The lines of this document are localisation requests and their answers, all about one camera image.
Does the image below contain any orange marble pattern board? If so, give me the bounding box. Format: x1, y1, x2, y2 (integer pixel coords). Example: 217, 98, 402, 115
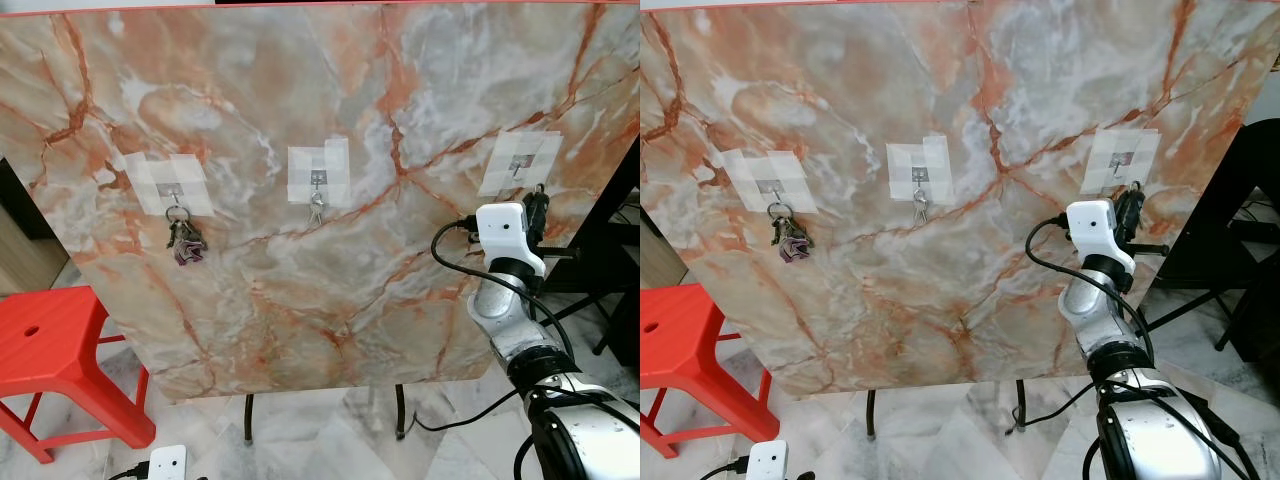
640, 3, 1264, 387
0, 3, 641, 404

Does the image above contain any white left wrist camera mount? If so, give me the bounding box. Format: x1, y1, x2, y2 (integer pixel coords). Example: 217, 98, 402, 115
746, 440, 792, 480
148, 445, 189, 480

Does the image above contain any black table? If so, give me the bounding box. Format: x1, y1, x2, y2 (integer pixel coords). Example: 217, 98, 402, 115
1140, 117, 1280, 363
545, 148, 641, 358

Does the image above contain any taped clear adhesive hook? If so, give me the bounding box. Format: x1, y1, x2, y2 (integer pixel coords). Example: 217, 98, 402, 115
886, 137, 953, 206
287, 138, 351, 208
124, 152, 214, 217
1080, 128, 1163, 196
720, 148, 809, 216
478, 130, 563, 199

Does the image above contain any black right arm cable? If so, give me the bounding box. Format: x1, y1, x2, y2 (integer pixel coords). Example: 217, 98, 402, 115
431, 222, 576, 363
1024, 217, 1153, 361

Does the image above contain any black floor cable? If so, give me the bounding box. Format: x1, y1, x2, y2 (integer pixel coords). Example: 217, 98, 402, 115
1024, 378, 1103, 428
414, 388, 523, 434

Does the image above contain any key bunch with purple fob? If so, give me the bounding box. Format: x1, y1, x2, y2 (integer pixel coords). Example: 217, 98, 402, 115
767, 203, 814, 267
165, 203, 209, 269

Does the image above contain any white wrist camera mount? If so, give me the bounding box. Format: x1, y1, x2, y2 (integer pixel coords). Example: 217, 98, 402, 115
746, 440, 792, 480
148, 445, 189, 480
1063, 200, 1137, 277
476, 203, 547, 279

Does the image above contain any red plastic stool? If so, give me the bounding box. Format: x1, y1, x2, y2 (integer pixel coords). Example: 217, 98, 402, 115
640, 283, 782, 460
0, 285, 157, 465

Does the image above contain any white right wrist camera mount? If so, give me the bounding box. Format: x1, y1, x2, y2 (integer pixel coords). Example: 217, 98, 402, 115
476, 203, 547, 279
1063, 200, 1137, 277

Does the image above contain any light wooden cabinet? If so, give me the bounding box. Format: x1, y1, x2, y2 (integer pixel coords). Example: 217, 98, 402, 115
640, 212, 693, 293
0, 158, 73, 298

